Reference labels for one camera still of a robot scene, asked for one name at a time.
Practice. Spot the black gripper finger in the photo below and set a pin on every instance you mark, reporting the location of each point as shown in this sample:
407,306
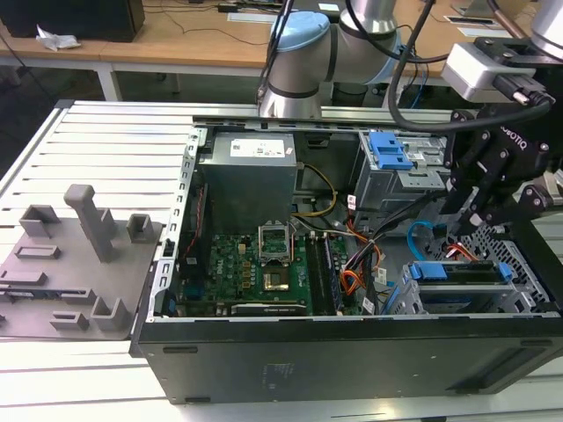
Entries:
497,208
462,193

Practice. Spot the hard disk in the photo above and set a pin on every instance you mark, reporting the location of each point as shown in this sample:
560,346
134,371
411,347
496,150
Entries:
429,272

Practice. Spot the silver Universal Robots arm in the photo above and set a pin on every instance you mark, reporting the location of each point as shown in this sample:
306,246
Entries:
299,66

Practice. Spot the grey metal disk bay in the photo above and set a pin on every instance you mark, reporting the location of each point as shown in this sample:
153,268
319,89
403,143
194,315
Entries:
523,268

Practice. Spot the black RAM slot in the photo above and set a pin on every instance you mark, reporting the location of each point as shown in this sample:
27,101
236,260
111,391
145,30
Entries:
316,277

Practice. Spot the grey metal drive cage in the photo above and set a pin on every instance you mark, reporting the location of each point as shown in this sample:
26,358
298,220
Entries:
382,189

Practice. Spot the blue plastic cage latch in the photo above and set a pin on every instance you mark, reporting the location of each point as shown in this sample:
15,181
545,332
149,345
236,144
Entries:
387,151

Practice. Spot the long white paper sheet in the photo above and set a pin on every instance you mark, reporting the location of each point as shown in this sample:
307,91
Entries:
475,31

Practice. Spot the wooden desk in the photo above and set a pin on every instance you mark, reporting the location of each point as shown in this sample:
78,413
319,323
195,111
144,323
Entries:
435,35
176,48

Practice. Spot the RAM stick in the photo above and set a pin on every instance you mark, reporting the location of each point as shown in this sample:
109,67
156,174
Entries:
333,277

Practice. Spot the dark tablet on desk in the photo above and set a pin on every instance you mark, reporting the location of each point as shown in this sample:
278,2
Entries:
460,19

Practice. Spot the grey laptop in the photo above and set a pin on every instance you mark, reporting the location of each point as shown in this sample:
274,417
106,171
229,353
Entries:
477,6

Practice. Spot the CPU socket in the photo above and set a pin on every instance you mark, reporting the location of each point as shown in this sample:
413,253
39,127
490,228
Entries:
275,281

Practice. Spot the grey power supply unit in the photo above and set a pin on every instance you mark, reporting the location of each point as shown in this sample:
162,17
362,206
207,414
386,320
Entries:
246,184

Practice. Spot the black graphics card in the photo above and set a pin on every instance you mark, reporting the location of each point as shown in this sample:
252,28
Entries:
268,309

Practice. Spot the small white paper sheet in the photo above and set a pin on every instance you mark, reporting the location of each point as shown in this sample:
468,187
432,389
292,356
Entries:
328,8

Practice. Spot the black PC case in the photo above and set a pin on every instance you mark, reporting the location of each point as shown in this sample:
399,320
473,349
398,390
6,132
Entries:
308,365

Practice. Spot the green motherboard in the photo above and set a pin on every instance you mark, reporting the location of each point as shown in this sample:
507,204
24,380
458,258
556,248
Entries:
237,268

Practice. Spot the black power adapter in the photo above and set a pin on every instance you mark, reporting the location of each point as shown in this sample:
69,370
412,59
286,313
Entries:
228,8

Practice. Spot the grey parts rack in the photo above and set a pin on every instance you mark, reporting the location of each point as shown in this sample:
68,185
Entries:
66,281

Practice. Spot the crumpled white paper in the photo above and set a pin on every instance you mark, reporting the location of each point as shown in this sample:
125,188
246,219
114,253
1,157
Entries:
57,40

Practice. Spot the black box on desk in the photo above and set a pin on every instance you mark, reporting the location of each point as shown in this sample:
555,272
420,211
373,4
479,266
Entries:
66,17

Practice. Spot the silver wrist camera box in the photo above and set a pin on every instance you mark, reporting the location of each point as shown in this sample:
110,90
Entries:
470,70

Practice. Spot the black camera bracket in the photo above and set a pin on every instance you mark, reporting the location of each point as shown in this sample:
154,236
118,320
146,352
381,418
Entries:
506,46

